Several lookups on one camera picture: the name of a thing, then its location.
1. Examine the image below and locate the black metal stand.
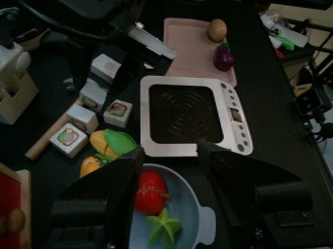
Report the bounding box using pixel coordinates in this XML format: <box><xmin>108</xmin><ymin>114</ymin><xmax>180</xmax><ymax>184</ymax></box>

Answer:
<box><xmin>284</xmin><ymin>18</ymin><xmax>333</xmax><ymax>80</ymax></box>

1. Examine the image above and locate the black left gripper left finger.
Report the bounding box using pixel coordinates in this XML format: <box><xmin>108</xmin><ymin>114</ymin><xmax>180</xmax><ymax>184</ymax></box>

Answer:
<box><xmin>45</xmin><ymin>145</ymin><xmax>148</xmax><ymax>249</ymax></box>

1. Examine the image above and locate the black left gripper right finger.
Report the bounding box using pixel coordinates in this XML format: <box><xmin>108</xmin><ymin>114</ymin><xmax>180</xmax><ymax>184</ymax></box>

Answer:
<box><xmin>196</xmin><ymin>138</ymin><xmax>333</xmax><ymax>249</ymax></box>

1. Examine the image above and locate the white device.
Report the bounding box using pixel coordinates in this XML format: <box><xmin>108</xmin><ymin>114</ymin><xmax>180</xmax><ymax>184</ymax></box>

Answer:
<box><xmin>260</xmin><ymin>13</ymin><xmax>311</xmax><ymax>51</ymax></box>

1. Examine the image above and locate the round tan wooden piece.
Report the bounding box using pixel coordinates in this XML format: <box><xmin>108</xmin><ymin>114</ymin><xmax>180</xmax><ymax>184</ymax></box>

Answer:
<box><xmin>0</xmin><ymin>208</ymin><xmax>27</xmax><ymax>235</ymax></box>

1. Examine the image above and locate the black floor cable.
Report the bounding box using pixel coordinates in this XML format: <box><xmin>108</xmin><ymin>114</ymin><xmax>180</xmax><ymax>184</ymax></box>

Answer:
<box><xmin>303</xmin><ymin>113</ymin><xmax>333</xmax><ymax>144</ymax></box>

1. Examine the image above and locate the white small card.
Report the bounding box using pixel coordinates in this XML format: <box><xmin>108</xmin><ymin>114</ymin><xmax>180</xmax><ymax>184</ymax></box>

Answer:
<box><xmin>126</xmin><ymin>21</ymin><xmax>179</xmax><ymax>60</ymax></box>

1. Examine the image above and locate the black equipment box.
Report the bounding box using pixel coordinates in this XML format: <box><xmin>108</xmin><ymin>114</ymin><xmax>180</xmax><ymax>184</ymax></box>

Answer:
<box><xmin>295</xmin><ymin>87</ymin><xmax>333</xmax><ymax>117</ymax></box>

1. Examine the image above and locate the pale blue toy pot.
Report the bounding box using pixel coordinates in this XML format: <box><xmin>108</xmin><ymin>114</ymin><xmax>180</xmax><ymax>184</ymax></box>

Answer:
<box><xmin>129</xmin><ymin>162</ymin><xmax>217</xmax><ymax>249</ymax></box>

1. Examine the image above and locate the pink plastic tray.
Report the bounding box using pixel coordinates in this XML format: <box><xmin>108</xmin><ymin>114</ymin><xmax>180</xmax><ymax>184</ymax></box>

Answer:
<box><xmin>164</xmin><ymin>17</ymin><xmax>239</xmax><ymax>89</ymax></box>

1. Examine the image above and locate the yellow toy corn green husk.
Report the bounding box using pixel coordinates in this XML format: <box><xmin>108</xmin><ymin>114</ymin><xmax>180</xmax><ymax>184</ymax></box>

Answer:
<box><xmin>89</xmin><ymin>128</ymin><xmax>140</xmax><ymax>160</ymax></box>

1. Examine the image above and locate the white wooden toy box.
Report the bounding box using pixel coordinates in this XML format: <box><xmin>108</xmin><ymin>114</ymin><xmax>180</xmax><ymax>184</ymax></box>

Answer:
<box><xmin>0</xmin><ymin>41</ymin><xmax>41</xmax><ymax>126</ymax></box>

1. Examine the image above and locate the green toy starfruit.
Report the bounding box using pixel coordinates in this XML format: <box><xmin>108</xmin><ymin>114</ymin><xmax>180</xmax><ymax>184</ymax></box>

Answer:
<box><xmin>145</xmin><ymin>207</ymin><xmax>184</xmax><ymax>249</ymax></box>

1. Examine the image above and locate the tan toy egg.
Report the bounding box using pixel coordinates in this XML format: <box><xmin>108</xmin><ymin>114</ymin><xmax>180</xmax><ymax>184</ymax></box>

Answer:
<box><xmin>207</xmin><ymin>18</ymin><xmax>229</xmax><ymax>44</ymax></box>

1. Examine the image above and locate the purple toy eggplant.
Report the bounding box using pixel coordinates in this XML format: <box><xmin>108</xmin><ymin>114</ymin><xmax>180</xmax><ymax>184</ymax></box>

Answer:
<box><xmin>213</xmin><ymin>42</ymin><xmax>237</xmax><ymax>73</ymax></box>

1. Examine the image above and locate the white cube sushi roll piece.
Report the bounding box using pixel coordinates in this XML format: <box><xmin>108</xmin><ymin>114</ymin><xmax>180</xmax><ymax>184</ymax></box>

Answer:
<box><xmin>102</xmin><ymin>98</ymin><xmax>134</xmax><ymax>129</ymax></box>
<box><xmin>78</xmin><ymin>78</ymin><xmax>110</xmax><ymax>114</ymax></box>
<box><xmin>49</xmin><ymin>122</ymin><xmax>90</xmax><ymax>160</ymax></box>
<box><xmin>90</xmin><ymin>53</ymin><xmax>124</xmax><ymax>85</ymax></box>
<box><xmin>66</xmin><ymin>103</ymin><xmax>101</xmax><ymax>135</ymax></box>

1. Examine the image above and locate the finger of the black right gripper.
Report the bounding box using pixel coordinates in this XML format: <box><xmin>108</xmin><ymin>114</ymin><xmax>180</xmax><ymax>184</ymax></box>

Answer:
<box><xmin>108</xmin><ymin>53</ymin><xmax>148</xmax><ymax>98</ymax></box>
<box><xmin>145</xmin><ymin>54</ymin><xmax>175</xmax><ymax>78</ymax></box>

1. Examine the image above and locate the white toy induction cooktop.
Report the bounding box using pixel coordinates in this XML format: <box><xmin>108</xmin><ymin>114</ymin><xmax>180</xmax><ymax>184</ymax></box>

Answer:
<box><xmin>138</xmin><ymin>75</ymin><xmax>256</xmax><ymax>159</ymax></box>

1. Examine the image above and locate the yellow toy pepper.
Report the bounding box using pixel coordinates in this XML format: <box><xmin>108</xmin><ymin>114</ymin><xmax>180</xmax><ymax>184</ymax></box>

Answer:
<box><xmin>80</xmin><ymin>155</ymin><xmax>112</xmax><ymax>179</ymax></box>

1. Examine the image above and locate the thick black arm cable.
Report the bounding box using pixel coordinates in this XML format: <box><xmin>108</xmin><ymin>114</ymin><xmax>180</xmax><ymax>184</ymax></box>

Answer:
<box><xmin>15</xmin><ymin>0</ymin><xmax>128</xmax><ymax>42</ymax></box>

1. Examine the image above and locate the green handled tool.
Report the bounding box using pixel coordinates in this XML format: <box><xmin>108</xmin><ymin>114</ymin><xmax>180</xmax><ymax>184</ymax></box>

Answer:
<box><xmin>275</xmin><ymin>33</ymin><xmax>298</xmax><ymax>52</ymax></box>

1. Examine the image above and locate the red toy tomato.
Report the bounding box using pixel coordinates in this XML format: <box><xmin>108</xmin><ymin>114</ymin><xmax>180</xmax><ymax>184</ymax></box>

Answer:
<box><xmin>133</xmin><ymin>170</ymin><xmax>172</xmax><ymax>216</ymax></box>

